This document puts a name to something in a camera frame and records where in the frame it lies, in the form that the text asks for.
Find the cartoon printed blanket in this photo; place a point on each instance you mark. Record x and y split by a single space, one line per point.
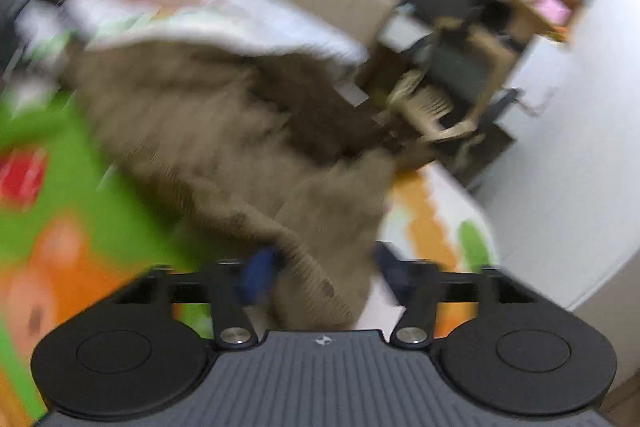
75 187

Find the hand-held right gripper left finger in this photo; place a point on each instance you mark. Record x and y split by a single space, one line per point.
260 274

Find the white wardrobe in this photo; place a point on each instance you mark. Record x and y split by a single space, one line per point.
575 132

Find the orange flower bunch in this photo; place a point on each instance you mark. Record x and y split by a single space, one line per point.
556 33

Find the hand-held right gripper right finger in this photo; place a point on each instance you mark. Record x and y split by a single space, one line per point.
389 272

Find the pink storage box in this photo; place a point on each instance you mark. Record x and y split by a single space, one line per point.
552 9

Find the beige black office chair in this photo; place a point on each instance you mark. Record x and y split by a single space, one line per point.
425 107

